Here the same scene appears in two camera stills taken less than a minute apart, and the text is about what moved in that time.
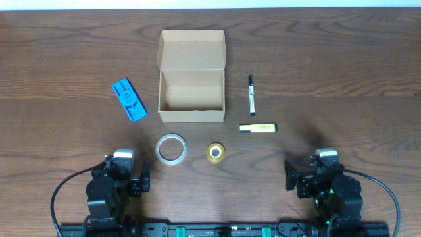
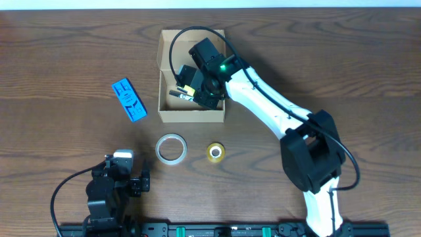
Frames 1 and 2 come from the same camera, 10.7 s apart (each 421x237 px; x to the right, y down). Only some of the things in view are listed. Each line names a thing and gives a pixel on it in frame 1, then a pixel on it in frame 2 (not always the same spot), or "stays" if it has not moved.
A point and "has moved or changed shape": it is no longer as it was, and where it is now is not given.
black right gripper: x=306 y=178 -> x=207 y=103
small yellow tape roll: x=215 y=152 stays
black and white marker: x=251 y=93 has moved or changed shape
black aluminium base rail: x=286 y=229 stays
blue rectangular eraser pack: x=129 y=100 stays
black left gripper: x=141 y=184 stays
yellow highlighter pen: x=258 y=128 -> x=188 y=89
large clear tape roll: x=174 y=135 stays
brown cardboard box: x=191 y=64 stays
